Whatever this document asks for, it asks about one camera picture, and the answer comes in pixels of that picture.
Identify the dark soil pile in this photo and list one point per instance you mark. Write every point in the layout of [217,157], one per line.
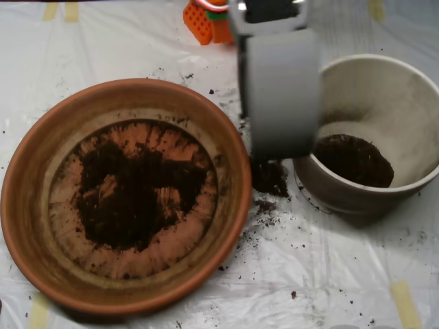
[137,192]

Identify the large spilled soil heap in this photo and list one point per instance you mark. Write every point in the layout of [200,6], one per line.
[271,180]

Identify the small spilled soil clump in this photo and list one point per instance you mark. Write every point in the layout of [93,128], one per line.
[265,205]

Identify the white round plant pot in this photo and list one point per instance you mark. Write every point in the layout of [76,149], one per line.
[343,202]

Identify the terracotta plant saucer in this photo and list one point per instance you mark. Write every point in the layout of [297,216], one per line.
[27,205]

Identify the beige masking tape strip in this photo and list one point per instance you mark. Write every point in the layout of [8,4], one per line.
[406,305]
[376,9]
[39,312]
[72,12]
[50,11]

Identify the clear plastic cover sheet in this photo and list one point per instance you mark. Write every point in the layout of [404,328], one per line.
[308,274]

